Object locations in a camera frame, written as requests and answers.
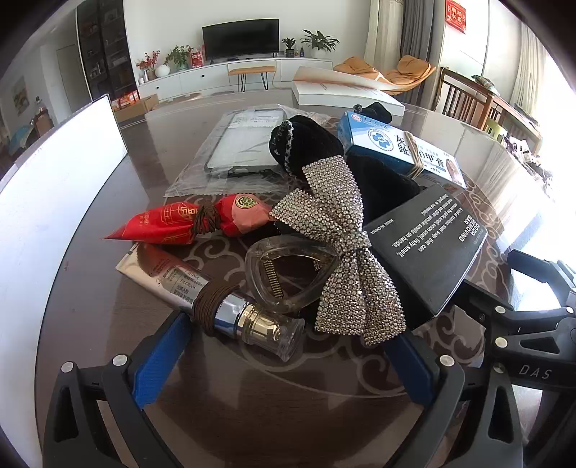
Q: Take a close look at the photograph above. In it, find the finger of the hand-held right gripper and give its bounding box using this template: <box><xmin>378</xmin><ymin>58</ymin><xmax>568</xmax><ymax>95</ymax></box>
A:
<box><xmin>507</xmin><ymin>249</ymin><xmax>576</xmax><ymax>316</ymax></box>
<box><xmin>454</xmin><ymin>278</ymin><xmax>514</xmax><ymax>318</ymax></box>

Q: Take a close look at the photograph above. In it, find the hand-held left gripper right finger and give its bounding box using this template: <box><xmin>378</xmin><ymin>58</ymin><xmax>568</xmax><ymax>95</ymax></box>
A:
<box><xmin>389</xmin><ymin>335</ymin><xmax>527</xmax><ymax>468</ymax></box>

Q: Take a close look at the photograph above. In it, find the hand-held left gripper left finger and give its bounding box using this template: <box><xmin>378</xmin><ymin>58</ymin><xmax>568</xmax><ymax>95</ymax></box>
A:
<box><xmin>42</xmin><ymin>310</ymin><xmax>194</xmax><ymax>468</ymax></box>

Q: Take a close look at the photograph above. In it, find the brown hair tie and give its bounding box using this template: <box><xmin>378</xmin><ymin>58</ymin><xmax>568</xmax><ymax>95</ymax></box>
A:
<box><xmin>193</xmin><ymin>282</ymin><xmax>240</xmax><ymax>336</ymax></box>

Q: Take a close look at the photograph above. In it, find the black cardboard box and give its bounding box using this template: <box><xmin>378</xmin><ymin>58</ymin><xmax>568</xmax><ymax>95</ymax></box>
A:
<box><xmin>362</xmin><ymin>182</ymin><xmax>489</xmax><ymax>318</ymax></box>

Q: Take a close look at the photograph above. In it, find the silver eye cream tube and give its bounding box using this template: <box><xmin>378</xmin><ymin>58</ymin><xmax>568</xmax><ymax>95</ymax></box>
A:
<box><xmin>116</xmin><ymin>243</ymin><xmax>306</xmax><ymax>363</ymax></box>

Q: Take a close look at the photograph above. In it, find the clear hair claw clip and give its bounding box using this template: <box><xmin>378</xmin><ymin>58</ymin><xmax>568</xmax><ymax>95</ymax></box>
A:
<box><xmin>245</xmin><ymin>234</ymin><xmax>343</xmax><ymax>316</ymax></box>

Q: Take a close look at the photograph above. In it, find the rhinestone bow hair clip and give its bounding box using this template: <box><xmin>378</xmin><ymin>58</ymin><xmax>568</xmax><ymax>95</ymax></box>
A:
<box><xmin>269</xmin><ymin>157</ymin><xmax>406</xmax><ymax>347</ymax></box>

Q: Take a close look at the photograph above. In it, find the black velvet rhinestone-trim hair band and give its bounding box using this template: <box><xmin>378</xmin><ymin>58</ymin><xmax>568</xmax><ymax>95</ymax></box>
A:
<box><xmin>269</xmin><ymin>114</ymin><xmax>348</xmax><ymax>181</ymax></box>

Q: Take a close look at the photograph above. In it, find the pile of clutter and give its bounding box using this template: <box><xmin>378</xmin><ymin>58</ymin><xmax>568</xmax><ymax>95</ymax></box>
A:
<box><xmin>499</xmin><ymin>130</ymin><xmax>555</xmax><ymax>181</ymax></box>

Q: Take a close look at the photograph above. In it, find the red candy packet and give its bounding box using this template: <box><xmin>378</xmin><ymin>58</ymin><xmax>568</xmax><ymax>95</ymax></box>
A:
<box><xmin>100</xmin><ymin>193</ymin><xmax>276</xmax><ymax>246</ymax></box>

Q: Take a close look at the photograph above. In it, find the wooden dining chair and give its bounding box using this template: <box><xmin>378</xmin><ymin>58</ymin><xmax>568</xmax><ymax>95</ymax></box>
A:
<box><xmin>436</xmin><ymin>67</ymin><xmax>501</xmax><ymax>132</ymax></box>
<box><xmin>486</xmin><ymin>96</ymin><xmax>543</xmax><ymax>154</ymax></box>

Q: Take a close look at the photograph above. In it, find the black velvet cloth bundle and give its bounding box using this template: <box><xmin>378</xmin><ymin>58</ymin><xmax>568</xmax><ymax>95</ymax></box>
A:
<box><xmin>344</xmin><ymin>101</ymin><xmax>422</xmax><ymax>226</ymax></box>

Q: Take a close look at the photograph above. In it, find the tan rubber band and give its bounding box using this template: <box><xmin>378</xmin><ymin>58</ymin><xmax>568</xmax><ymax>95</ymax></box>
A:
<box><xmin>404</xmin><ymin>131</ymin><xmax>426</xmax><ymax>181</ymax></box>

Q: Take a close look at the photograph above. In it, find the clear plastic bag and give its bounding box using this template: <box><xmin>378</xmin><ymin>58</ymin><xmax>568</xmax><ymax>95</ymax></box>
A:
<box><xmin>163</xmin><ymin>105</ymin><xmax>334</xmax><ymax>199</ymax></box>

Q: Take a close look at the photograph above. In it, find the blue and white medicine box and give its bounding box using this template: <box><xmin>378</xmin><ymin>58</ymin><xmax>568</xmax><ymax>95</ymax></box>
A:
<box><xmin>337</xmin><ymin>110</ymin><xmax>469</xmax><ymax>190</ymax></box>

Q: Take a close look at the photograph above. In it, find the sheer white curtain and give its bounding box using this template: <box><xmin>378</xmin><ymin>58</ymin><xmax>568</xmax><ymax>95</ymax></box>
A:
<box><xmin>510</xmin><ymin>22</ymin><xmax>559</xmax><ymax>118</ymax></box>

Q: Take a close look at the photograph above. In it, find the white tall appliance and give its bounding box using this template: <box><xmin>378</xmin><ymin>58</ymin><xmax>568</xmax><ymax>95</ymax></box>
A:
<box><xmin>438</xmin><ymin>18</ymin><xmax>490</xmax><ymax>78</ymax></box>

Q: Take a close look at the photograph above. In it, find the orange lounge chair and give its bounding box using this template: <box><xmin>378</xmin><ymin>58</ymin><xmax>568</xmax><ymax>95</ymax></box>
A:
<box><xmin>333</xmin><ymin>55</ymin><xmax>437</xmax><ymax>95</ymax></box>

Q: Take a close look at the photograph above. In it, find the black-rimmed phone case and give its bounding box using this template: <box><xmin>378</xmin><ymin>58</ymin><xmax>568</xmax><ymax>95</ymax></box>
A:
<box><xmin>204</xmin><ymin>110</ymin><xmax>298</xmax><ymax>177</ymax></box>

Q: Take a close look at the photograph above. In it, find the flat white gift box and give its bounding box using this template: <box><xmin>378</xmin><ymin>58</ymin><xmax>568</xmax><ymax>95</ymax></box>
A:
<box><xmin>290</xmin><ymin>65</ymin><xmax>406</xmax><ymax>119</ymax></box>

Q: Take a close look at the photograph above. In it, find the brown cardboard box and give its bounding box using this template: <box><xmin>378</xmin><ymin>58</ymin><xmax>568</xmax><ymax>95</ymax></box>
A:
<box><xmin>112</xmin><ymin>92</ymin><xmax>159</xmax><ymax>122</ymax></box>

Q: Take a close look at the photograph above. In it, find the grey and white curtain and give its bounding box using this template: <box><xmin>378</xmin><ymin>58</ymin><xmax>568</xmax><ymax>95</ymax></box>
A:
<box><xmin>364</xmin><ymin>0</ymin><xmax>442</xmax><ymax>69</ymax></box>

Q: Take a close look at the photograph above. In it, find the white television cabinet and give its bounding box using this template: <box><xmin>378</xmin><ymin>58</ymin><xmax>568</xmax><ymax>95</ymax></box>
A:
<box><xmin>137</xmin><ymin>56</ymin><xmax>337</xmax><ymax>101</ymax></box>

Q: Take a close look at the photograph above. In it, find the white door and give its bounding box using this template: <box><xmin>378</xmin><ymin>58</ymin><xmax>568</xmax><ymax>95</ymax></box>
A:
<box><xmin>56</xmin><ymin>42</ymin><xmax>82</xmax><ymax>116</ymax></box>

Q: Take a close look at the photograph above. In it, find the red flower arrangement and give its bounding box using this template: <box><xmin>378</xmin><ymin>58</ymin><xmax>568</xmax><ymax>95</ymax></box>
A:
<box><xmin>135</xmin><ymin>50</ymin><xmax>162</xmax><ymax>82</ymax></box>

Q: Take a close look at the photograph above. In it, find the large potted green plant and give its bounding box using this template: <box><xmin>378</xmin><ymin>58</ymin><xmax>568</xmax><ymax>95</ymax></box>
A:
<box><xmin>301</xmin><ymin>29</ymin><xmax>341</xmax><ymax>59</ymax></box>

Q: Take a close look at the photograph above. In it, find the bushy potted green plant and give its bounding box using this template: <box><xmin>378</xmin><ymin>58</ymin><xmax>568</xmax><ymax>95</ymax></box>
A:
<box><xmin>164</xmin><ymin>45</ymin><xmax>195</xmax><ymax>72</ymax></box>

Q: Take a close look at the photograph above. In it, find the wooden bench with metal legs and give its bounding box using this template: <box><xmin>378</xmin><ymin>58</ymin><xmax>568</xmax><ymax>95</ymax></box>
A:
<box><xmin>227</xmin><ymin>65</ymin><xmax>277</xmax><ymax>93</ymax></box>

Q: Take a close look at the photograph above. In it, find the dark glass display cabinet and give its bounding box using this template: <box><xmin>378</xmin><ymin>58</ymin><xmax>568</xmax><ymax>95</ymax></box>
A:
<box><xmin>76</xmin><ymin>0</ymin><xmax>138</xmax><ymax>102</ymax></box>

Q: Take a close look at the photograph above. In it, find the black television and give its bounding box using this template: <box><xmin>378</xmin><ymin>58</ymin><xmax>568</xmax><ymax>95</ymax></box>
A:
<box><xmin>202</xmin><ymin>18</ymin><xmax>280</xmax><ymax>62</ymax></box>

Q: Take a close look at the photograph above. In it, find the red wall decoration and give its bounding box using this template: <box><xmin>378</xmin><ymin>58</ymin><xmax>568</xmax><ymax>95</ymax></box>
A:
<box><xmin>445</xmin><ymin>0</ymin><xmax>468</xmax><ymax>33</ymax></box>

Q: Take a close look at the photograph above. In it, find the framed wall painting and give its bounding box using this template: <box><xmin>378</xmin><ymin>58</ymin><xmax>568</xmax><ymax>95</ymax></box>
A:
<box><xmin>11</xmin><ymin>76</ymin><xmax>30</xmax><ymax>116</ymax></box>

